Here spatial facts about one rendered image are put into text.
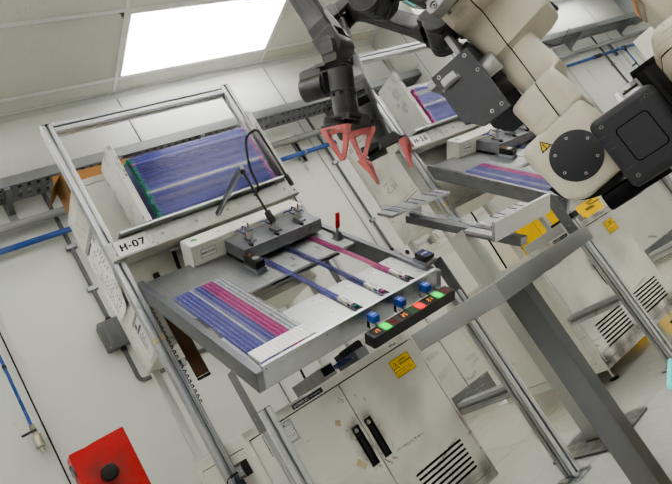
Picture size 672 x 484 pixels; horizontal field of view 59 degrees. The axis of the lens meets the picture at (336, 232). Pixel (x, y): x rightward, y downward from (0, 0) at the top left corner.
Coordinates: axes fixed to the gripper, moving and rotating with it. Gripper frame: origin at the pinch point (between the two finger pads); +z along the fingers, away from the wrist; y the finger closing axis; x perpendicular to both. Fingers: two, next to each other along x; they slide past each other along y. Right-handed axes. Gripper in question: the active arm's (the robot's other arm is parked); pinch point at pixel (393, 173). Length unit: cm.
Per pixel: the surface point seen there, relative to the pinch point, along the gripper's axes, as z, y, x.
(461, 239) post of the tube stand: 15, 0, -61
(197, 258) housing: -11, 81, -26
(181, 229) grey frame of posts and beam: -23, 84, -27
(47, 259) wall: -71, 222, -100
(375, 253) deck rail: 9, 27, -49
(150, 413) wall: 28, 197, -115
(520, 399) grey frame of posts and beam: 69, 0, -43
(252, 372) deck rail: 35, 49, 15
